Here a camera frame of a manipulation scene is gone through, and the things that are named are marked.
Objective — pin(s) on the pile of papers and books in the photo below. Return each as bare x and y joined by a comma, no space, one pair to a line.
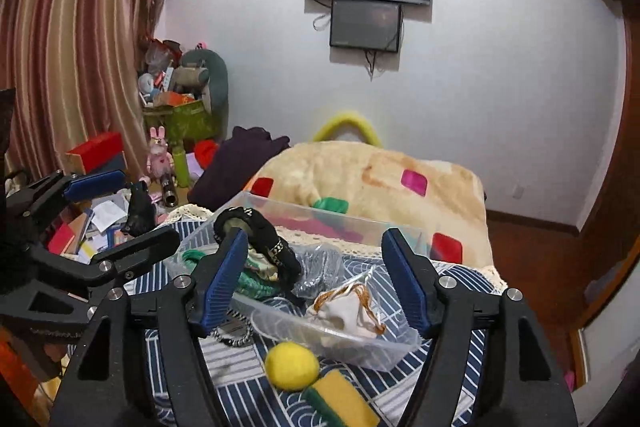
102,217

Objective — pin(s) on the white lace cloth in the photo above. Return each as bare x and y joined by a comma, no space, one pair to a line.
480,274

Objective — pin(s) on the yellow felt ball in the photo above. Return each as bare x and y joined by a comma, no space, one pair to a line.
291,366

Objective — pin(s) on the red box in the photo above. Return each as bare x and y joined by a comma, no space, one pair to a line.
95,149

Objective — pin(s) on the black sock with white print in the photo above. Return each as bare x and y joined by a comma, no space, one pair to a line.
267,239

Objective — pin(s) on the beige blanket with coloured squares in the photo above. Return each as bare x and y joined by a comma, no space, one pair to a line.
350,172

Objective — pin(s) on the green knitted cloth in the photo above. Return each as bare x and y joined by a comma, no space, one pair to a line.
252,284

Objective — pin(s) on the grey green plush toy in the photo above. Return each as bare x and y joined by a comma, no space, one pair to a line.
210,77

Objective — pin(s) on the yellow padded hoop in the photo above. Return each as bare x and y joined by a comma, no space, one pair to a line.
350,117

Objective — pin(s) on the yellow and green sponge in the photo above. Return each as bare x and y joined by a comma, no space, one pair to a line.
342,399

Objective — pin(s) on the green cardboard box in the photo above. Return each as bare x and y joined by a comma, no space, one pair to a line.
187,122

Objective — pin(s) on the red cloth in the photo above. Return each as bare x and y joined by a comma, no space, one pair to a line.
205,153

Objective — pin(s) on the wooden wardrobe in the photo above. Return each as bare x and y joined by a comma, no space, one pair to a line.
615,107

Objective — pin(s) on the pink bunny doll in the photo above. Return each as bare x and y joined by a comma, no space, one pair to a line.
160,159

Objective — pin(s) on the green bottle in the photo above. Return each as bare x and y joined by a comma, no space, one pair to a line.
180,167

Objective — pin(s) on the metal flashlight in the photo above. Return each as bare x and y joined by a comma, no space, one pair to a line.
168,192

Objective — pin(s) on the clear plastic storage box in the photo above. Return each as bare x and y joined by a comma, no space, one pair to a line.
360,342

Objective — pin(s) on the pile of assorted toys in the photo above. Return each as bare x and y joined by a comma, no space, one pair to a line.
160,72

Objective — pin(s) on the clear crumpled plastic bag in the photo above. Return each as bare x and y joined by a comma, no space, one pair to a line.
320,267

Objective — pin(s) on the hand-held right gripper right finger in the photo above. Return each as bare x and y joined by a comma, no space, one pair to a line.
404,283

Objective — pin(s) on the black and white striped band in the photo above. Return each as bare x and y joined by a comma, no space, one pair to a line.
235,336

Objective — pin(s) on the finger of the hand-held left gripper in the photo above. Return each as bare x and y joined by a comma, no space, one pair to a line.
137,251
95,185

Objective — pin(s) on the small black wall screen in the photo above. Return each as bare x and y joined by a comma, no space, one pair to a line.
365,24

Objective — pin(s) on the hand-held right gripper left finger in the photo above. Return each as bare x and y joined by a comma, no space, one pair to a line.
219,287

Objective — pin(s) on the dark purple cloth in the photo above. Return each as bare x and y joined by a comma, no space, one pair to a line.
235,162

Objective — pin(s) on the striped pink curtain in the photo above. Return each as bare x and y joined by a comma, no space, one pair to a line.
70,32

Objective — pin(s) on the black toy figure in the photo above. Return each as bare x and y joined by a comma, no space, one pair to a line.
139,212

